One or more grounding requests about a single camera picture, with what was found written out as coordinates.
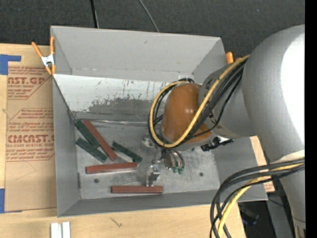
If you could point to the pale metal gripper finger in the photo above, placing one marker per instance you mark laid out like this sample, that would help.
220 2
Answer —
149 180
156 171

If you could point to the red-brown flat block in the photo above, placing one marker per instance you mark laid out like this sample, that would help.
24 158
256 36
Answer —
136 189
111 167
100 140

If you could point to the grey metal bin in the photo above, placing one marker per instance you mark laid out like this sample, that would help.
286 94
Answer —
128 58

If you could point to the dark green flat block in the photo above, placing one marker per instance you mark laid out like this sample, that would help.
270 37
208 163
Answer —
91 150
127 152
85 131

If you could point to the brown cardboard board red print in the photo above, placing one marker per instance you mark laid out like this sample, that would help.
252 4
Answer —
29 123

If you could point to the black cylinder on white bracket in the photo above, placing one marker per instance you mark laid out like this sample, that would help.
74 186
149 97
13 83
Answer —
211 145

